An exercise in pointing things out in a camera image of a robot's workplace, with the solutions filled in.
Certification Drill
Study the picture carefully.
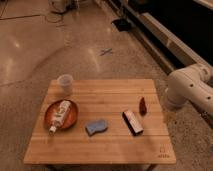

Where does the black and white eraser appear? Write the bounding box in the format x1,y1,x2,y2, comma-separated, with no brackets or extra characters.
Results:
122,110,143,136

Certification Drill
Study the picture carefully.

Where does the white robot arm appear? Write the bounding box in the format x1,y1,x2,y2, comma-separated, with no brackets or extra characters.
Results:
164,63,213,117

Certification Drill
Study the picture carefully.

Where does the wooden table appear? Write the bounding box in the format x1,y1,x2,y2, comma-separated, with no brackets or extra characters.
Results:
24,79,176,164

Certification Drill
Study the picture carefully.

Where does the blue sponge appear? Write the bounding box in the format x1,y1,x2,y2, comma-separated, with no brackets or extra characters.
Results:
85,119,108,136

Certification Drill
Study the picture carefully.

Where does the small brown bottle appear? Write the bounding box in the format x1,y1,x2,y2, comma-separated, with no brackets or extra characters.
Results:
139,97,147,115

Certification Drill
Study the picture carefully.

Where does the clear plastic cup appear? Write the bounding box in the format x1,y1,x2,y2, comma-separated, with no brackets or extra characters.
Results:
57,74,73,95

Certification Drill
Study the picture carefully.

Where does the orange plate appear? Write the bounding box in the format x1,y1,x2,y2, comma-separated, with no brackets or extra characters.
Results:
44,100,78,131

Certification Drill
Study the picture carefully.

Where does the white plastic bottle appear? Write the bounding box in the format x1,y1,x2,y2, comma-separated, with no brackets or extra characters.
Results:
49,100,71,133

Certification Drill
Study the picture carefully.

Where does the black floor plate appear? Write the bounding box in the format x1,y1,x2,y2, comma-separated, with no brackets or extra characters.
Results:
112,19,132,32

